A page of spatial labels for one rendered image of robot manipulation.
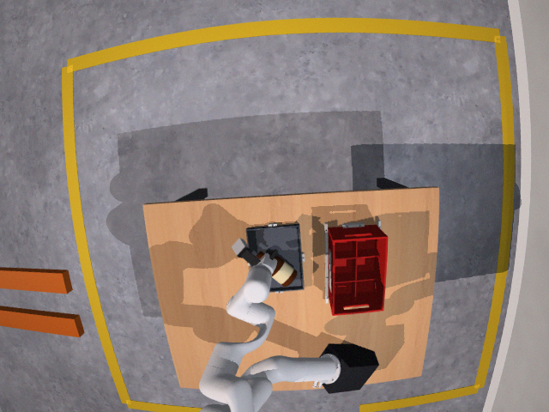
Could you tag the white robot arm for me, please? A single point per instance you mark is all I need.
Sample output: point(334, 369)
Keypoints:
point(219, 381)

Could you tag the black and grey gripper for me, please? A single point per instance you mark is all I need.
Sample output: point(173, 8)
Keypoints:
point(269, 261)

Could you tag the brown bottle with cream base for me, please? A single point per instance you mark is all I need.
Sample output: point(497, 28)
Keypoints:
point(283, 273)

